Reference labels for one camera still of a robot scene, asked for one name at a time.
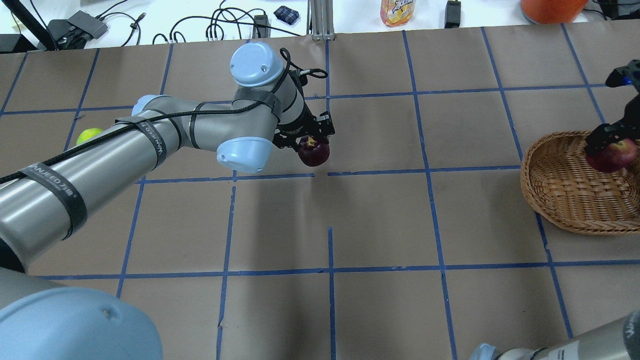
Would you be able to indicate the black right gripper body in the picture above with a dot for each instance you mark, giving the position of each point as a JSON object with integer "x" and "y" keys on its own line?
{"x": 611, "y": 131}

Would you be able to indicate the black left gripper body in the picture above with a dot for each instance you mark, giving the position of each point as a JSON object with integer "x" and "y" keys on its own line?
{"x": 300, "y": 123}

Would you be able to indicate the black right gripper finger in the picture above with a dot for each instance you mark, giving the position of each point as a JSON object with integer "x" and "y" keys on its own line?
{"x": 603, "y": 136}

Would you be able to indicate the dark red apple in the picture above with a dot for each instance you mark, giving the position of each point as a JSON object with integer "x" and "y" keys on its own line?
{"x": 312, "y": 152}

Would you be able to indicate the green apple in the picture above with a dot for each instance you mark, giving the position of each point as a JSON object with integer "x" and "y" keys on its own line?
{"x": 87, "y": 135}

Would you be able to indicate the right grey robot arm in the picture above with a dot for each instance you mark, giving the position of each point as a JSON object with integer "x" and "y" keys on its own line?
{"x": 617, "y": 340}

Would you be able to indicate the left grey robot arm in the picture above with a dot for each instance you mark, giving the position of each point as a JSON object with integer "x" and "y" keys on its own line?
{"x": 47, "y": 202}

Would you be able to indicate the woven wicker basket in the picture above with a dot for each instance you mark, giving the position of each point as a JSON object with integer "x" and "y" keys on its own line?
{"x": 558, "y": 183}

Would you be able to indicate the orange bucket with grey lid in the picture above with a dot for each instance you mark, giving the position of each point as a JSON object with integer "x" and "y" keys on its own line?
{"x": 552, "y": 11}

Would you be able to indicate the dark blue small pouch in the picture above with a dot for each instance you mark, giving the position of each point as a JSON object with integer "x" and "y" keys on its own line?
{"x": 287, "y": 15}

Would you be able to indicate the yellow juice bottle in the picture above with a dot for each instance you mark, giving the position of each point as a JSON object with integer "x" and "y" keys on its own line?
{"x": 396, "y": 13}

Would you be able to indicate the black power adapter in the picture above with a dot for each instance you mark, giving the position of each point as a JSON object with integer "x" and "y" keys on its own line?
{"x": 453, "y": 14}

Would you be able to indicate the aluminium frame post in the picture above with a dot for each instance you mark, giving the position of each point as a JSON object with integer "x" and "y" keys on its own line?
{"x": 321, "y": 20}

